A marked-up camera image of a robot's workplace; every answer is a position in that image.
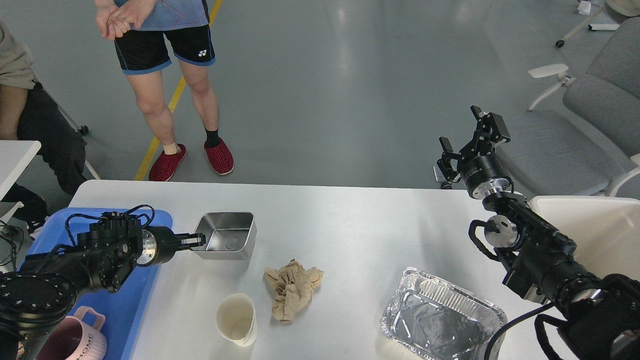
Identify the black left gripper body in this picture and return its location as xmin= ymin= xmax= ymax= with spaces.
xmin=135 ymin=226 xmax=194 ymax=267

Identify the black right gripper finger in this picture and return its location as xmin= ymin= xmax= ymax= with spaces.
xmin=470 ymin=105 xmax=512 ymax=155
xmin=439 ymin=136 xmax=455 ymax=167

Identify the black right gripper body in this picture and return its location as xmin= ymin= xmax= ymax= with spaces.
xmin=436 ymin=151 xmax=514 ymax=199

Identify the square stainless steel tray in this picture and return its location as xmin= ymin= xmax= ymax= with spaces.
xmin=190 ymin=212 xmax=258 ymax=261

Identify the pink HOME mug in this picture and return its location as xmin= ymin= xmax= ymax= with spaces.
xmin=36 ymin=305 xmax=108 ymax=360

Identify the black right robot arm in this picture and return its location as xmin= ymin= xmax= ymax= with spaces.
xmin=434 ymin=105 xmax=640 ymax=360

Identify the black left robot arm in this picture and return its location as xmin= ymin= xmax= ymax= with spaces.
xmin=0 ymin=206 xmax=207 ymax=360

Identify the blue plastic tray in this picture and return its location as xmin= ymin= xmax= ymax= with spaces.
xmin=27 ymin=204 xmax=173 ymax=360

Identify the cream paper cup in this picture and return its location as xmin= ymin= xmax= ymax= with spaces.
xmin=215 ymin=292 xmax=258 ymax=347

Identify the grey office chair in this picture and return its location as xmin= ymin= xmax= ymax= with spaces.
xmin=496 ymin=17 xmax=640 ymax=197

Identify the white chair base far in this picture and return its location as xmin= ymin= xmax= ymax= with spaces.
xmin=554 ymin=0 xmax=640 ymax=48

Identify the crumpled brown paper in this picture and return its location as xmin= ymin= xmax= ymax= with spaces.
xmin=263 ymin=259 xmax=325 ymax=322

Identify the seated person at left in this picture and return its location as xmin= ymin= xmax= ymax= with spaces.
xmin=0 ymin=20 xmax=88 ymax=236

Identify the cream plastic bin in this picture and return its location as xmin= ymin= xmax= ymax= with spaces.
xmin=529 ymin=195 xmax=640 ymax=281

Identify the aluminium foil tray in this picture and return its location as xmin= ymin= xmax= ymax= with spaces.
xmin=380 ymin=267 xmax=508 ymax=360

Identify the small white side table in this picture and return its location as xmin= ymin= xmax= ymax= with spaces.
xmin=0 ymin=140 xmax=42 ymax=199

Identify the standing person in shorts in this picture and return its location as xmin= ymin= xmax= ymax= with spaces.
xmin=94 ymin=0 xmax=234 ymax=182

